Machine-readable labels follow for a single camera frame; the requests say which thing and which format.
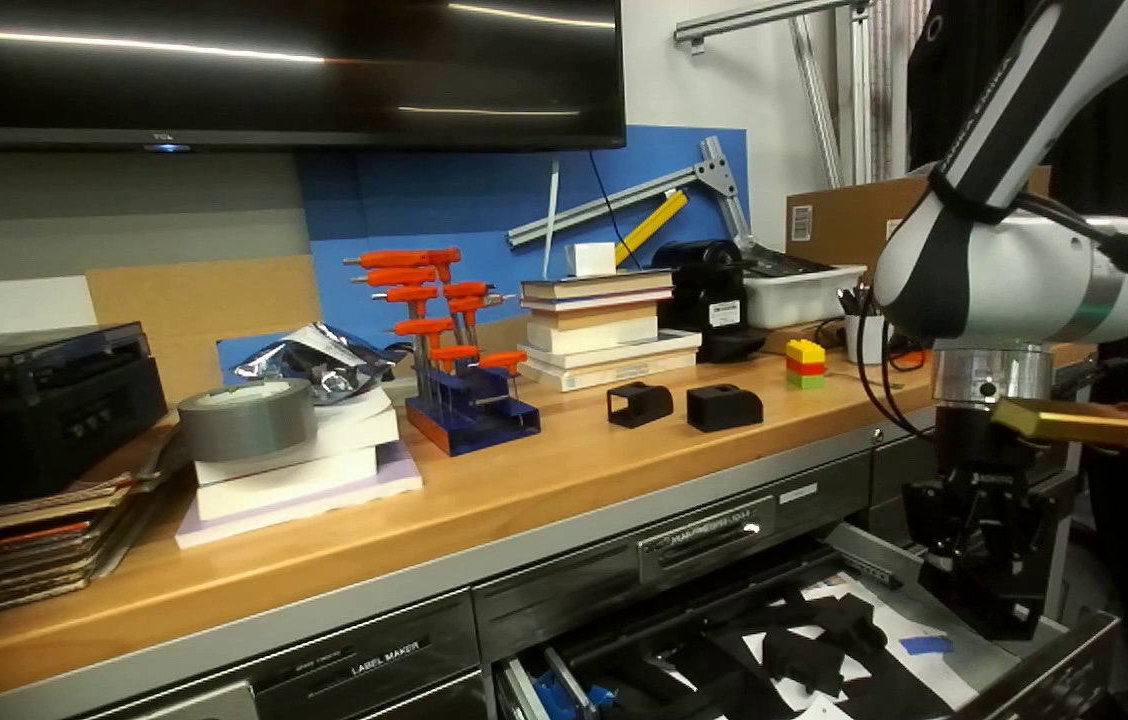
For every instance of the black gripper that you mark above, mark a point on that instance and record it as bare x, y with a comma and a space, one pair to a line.
985, 462

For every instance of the black clamp tool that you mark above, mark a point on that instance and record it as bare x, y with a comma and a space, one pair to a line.
727, 411

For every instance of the grey metal open drawer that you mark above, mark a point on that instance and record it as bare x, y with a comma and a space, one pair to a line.
887, 553

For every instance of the white paper sheet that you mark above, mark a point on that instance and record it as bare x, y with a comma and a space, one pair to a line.
887, 605

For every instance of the blue tape strip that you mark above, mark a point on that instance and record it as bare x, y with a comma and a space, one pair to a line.
925, 647

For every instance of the orange flat object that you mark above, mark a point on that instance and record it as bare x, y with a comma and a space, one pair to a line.
910, 361

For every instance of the white pen cup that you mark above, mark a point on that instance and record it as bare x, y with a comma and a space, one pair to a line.
865, 342

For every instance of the black foam cutout piece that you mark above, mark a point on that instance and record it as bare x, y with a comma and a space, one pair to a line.
791, 653

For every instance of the yellow red green lego stack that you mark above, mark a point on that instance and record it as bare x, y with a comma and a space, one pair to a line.
806, 366

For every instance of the white plastic bin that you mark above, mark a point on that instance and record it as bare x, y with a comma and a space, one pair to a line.
806, 301

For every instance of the brown cardboard box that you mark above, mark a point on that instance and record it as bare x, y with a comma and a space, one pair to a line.
839, 223

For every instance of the wide cream book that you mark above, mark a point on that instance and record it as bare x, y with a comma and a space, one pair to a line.
669, 351

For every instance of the black machine white label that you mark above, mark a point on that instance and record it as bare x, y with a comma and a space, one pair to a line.
711, 286

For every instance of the wide pale book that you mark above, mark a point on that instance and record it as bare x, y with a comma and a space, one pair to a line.
617, 376

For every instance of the thick cream book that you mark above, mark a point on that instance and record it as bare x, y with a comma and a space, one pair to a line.
589, 333

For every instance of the silver metal cylinder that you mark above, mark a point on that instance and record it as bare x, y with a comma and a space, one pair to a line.
566, 669

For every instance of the blue plastic clip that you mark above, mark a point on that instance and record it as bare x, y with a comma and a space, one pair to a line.
569, 699

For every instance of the yellow tool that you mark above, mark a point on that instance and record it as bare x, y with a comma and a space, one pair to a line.
649, 226

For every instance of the small white box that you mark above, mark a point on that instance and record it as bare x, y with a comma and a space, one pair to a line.
594, 259

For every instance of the blue hex key holder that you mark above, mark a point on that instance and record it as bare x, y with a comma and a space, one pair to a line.
469, 421

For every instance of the thin white rod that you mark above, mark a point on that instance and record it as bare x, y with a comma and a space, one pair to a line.
548, 223

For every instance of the crumpled silver foil bag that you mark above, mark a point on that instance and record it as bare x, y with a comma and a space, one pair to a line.
325, 361

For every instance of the thick white foam book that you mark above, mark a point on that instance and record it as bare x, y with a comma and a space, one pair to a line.
286, 487

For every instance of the brown cardboard sheet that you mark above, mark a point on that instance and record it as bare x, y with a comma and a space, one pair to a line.
190, 320

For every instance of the large black monitor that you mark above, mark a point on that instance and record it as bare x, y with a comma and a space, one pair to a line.
257, 64

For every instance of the stack of dark folders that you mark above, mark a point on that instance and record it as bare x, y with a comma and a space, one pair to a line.
30, 547

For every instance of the black electronic box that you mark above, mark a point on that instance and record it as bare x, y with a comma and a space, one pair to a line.
30, 414

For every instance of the gold wrist camera bar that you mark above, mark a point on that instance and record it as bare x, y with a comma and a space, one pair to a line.
1099, 426

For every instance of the blue wall board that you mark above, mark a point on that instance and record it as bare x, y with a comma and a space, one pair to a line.
457, 202

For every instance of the grey duct tape roll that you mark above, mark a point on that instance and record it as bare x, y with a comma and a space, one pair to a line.
244, 421

